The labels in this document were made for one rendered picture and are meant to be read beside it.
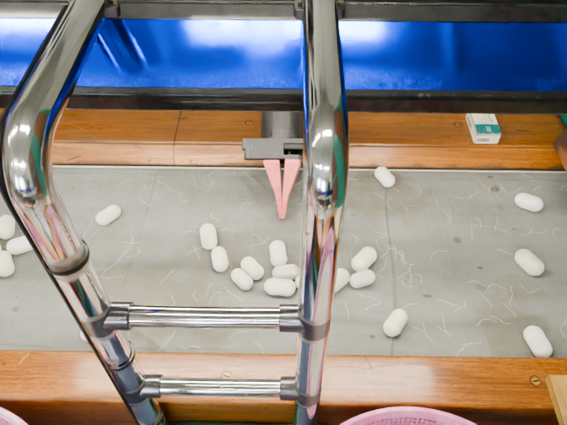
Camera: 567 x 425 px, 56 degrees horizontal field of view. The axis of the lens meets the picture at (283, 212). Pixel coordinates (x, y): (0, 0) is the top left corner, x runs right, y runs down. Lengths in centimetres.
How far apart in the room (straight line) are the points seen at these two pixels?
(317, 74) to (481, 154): 56
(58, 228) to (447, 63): 27
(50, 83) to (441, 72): 25
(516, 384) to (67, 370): 46
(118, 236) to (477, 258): 46
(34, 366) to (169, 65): 36
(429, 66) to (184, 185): 46
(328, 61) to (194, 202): 47
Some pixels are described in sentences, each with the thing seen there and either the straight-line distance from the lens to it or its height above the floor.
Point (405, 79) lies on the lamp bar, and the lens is 39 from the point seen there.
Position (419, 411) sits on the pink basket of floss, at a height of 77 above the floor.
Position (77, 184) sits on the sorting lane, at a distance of 81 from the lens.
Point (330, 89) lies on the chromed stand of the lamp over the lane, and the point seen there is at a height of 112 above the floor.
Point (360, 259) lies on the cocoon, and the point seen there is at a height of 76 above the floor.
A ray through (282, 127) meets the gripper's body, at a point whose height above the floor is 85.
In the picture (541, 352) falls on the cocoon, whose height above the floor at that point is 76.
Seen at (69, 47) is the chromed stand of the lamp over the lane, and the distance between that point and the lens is 34.
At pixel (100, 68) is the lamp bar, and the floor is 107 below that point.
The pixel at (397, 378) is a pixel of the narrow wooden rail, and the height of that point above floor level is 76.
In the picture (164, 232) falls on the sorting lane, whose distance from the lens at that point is 72.
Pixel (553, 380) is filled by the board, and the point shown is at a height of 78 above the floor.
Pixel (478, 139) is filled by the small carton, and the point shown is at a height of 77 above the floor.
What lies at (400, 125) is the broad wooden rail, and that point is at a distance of 83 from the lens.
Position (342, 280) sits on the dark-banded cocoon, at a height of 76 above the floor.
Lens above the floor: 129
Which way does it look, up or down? 49 degrees down
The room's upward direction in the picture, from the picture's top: straight up
